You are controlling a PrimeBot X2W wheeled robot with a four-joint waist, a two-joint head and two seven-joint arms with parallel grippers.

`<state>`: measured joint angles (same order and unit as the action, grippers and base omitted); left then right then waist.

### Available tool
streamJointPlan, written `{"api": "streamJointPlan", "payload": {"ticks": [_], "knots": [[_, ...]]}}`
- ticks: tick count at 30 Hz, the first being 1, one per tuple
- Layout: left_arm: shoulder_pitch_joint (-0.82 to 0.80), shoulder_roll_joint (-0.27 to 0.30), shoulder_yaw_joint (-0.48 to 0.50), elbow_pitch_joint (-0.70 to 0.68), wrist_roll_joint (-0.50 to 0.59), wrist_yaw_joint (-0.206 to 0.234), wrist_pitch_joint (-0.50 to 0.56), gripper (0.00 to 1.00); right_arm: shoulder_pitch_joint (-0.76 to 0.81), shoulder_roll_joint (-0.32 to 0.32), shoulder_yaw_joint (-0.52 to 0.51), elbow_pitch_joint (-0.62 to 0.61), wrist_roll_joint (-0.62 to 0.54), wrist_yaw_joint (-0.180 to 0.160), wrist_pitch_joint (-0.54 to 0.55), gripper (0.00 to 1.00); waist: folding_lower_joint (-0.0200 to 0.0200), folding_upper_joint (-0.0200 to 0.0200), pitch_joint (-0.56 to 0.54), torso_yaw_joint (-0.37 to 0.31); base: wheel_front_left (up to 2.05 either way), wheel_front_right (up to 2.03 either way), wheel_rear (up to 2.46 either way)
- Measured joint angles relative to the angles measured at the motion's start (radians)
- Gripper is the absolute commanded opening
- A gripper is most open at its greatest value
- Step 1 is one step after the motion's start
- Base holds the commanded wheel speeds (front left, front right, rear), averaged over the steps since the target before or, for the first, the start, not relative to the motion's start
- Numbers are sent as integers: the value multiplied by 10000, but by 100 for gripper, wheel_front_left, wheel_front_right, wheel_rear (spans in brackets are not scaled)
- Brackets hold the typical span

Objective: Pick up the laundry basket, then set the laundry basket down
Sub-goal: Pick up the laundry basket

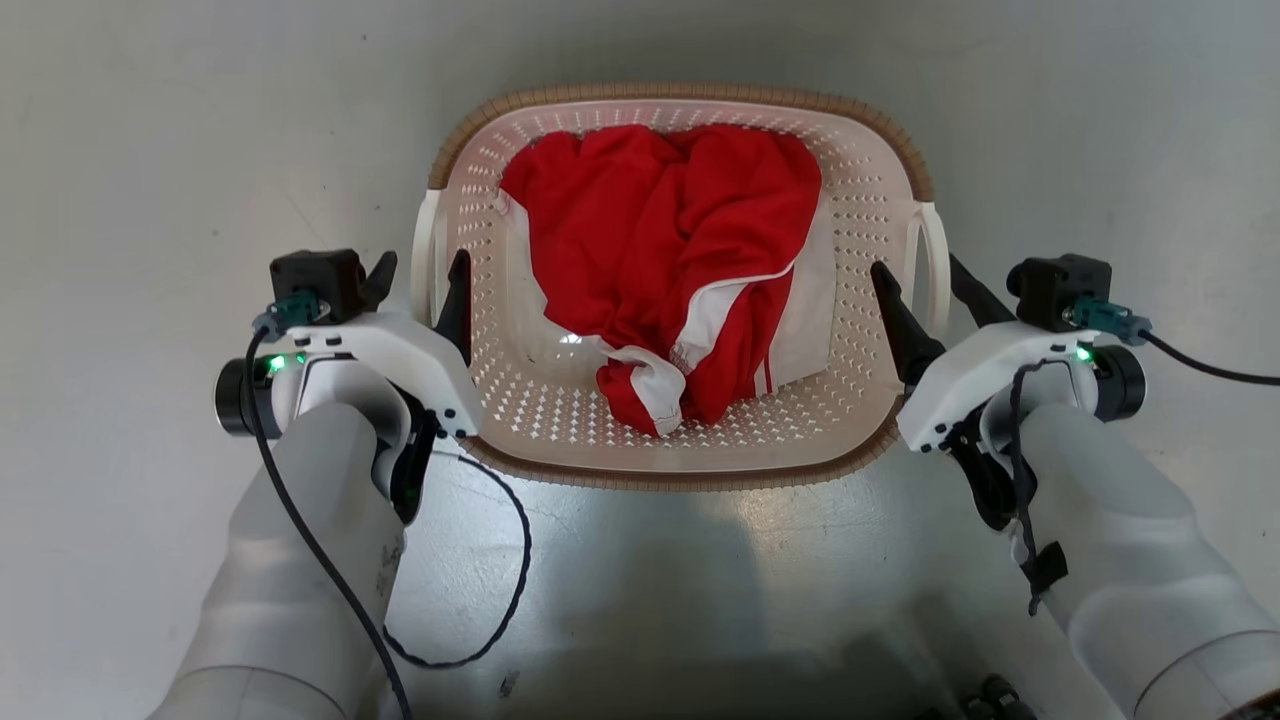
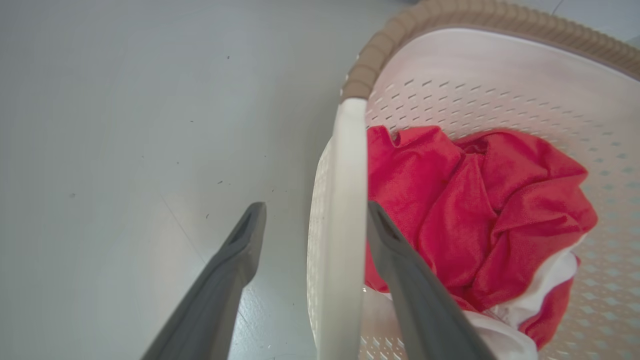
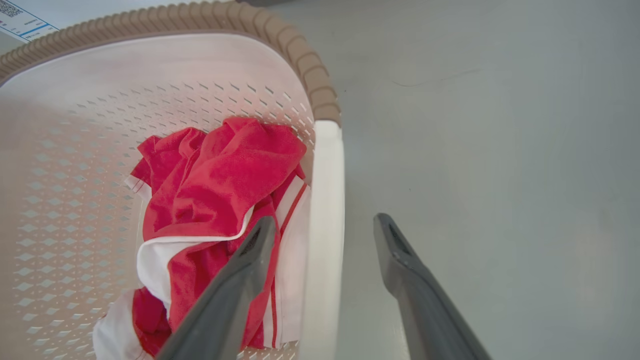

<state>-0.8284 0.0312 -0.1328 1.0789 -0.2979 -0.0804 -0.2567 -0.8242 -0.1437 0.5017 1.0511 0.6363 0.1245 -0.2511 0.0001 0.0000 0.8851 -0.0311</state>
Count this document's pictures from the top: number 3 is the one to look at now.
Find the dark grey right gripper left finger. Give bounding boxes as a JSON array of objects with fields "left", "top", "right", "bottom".
[{"left": 156, "top": 216, "right": 277, "bottom": 360}]

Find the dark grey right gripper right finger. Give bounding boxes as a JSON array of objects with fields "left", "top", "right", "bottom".
[{"left": 373, "top": 213, "right": 493, "bottom": 360}]

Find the white laundry basket tan rim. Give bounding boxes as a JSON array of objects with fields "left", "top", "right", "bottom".
[{"left": 0, "top": 1, "right": 346, "bottom": 360}]

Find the red and white garment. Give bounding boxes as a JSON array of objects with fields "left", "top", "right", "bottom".
[{"left": 93, "top": 117, "right": 312, "bottom": 360}]

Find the white printed label sheet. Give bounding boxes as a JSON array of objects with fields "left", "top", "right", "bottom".
[{"left": 0, "top": 0, "right": 60, "bottom": 43}]

